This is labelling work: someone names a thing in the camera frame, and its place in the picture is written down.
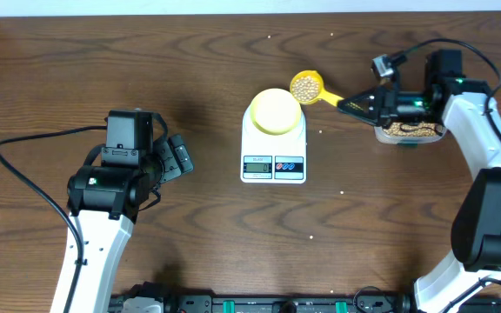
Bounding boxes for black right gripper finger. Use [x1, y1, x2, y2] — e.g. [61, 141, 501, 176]
[337, 88, 376, 107]
[337, 106, 378, 126]

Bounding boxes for yellow measuring scoop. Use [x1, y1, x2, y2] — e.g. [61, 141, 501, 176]
[290, 70, 343, 107]

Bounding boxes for yellow bowl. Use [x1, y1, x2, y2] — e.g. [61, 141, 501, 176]
[249, 89, 302, 136]

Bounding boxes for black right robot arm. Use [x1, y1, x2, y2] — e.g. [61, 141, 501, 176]
[337, 50, 501, 312]

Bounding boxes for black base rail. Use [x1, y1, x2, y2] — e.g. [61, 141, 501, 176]
[108, 282, 417, 313]

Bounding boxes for white kitchen scale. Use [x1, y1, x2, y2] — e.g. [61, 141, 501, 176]
[240, 107, 307, 184]

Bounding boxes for pile of soybeans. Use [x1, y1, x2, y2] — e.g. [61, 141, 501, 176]
[382, 123, 442, 137]

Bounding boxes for soybeans in scoop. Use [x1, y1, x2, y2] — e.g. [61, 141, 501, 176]
[291, 76, 320, 103]

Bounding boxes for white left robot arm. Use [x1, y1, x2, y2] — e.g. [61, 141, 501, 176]
[50, 135, 194, 312]

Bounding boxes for clear plastic container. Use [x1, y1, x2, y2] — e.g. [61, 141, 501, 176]
[374, 123, 447, 144]

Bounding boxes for green tape label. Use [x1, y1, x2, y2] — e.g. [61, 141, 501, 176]
[397, 143, 418, 149]

